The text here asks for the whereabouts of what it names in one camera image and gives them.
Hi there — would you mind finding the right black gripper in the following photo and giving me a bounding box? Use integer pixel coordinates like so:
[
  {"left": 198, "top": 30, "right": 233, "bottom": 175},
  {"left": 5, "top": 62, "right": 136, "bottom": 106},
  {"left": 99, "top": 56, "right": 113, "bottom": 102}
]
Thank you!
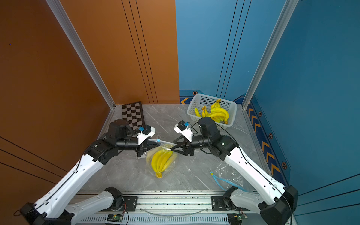
[{"left": 171, "top": 134, "right": 212, "bottom": 157}]

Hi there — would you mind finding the bagged banana bunch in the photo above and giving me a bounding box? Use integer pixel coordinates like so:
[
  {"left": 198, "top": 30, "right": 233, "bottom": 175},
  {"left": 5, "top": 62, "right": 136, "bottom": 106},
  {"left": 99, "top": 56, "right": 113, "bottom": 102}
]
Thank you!
[
  {"left": 202, "top": 106, "right": 209, "bottom": 118},
  {"left": 207, "top": 108, "right": 230, "bottom": 125},
  {"left": 145, "top": 143, "right": 178, "bottom": 179}
]

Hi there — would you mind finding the clear zip-top bag blue seal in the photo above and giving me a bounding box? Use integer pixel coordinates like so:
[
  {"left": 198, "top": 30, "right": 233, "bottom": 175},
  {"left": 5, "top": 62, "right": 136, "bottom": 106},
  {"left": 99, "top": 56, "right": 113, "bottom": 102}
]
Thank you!
[{"left": 210, "top": 162, "right": 253, "bottom": 192}]

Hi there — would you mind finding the yellow banana bunch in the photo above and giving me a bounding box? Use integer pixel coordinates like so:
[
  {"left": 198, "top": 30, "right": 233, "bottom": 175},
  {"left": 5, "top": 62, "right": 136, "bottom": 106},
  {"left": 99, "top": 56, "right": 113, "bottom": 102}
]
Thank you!
[{"left": 211, "top": 99, "right": 221, "bottom": 110}]

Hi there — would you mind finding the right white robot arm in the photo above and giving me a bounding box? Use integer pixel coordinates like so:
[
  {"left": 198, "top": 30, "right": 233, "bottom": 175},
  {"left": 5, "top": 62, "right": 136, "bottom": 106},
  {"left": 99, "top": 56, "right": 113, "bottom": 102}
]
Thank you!
[{"left": 171, "top": 117, "right": 299, "bottom": 225}]

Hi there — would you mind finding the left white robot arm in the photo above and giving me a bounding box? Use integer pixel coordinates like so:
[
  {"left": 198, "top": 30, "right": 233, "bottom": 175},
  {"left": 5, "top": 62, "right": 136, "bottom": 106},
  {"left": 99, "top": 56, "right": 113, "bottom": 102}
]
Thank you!
[{"left": 14, "top": 120, "right": 159, "bottom": 225}]

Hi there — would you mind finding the brown checkered chessboard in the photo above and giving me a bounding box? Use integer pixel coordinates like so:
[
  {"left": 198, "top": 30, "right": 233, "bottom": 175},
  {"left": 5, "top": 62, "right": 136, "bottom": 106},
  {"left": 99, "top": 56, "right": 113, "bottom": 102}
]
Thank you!
[{"left": 121, "top": 102, "right": 145, "bottom": 130}]

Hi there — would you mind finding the white plastic basket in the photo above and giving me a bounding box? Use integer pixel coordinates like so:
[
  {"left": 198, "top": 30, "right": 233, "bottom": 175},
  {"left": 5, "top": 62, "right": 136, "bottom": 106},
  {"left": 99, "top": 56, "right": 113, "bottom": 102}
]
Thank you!
[{"left": 187, "top": 93, "right": 237, "bottom": 129}]

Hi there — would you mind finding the left green circuit board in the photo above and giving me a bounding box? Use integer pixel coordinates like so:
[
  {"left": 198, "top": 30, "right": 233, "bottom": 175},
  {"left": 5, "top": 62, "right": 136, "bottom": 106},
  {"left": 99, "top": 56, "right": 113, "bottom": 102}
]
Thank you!
[{"left": 106, "top": 214, "right": 124, "bottom": 223}]

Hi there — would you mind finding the green circuit board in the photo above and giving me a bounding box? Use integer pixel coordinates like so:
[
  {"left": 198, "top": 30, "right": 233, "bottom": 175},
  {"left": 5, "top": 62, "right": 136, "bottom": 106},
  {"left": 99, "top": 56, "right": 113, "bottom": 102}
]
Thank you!
[
  {"left": 227, "top": 214, "right": 248, "bottom": 225},
  {"left": 106, "top": 214, "right": 124, "bottom": 223}
]

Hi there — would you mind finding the right green circuit board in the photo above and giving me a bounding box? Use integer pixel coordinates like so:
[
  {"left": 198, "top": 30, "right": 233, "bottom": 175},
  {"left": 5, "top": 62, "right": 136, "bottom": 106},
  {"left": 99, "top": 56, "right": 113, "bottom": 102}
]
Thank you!
[{"left": 227, "top": 214, "right": 248, "bottom": 225}]

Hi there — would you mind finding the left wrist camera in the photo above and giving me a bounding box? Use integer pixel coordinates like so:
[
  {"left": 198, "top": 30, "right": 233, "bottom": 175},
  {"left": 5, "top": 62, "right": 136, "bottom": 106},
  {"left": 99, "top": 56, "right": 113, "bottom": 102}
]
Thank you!
[{"left": 136, "top": 125, "right": 155, "bottom": 145}]

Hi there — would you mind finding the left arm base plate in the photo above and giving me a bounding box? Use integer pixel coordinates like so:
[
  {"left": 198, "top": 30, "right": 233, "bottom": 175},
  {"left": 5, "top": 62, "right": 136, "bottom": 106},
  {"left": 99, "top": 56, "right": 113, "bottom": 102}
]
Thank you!
[{"left": 110, "top": 196, "right": 138, "bottom": 212}]

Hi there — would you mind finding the aluminium front rail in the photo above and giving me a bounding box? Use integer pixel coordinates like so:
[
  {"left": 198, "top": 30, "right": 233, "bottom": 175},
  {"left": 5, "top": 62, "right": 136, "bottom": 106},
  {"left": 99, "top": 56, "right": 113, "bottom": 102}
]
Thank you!
[{"left": 56, "top": 191, "right": 293, "bottom": 216}]

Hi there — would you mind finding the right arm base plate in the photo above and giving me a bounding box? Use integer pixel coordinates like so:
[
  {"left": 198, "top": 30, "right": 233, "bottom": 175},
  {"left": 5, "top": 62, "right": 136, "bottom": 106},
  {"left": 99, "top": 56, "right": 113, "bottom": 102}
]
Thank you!
[{"left": 211, "top": 196, "right": 249, "bottom": 212}]

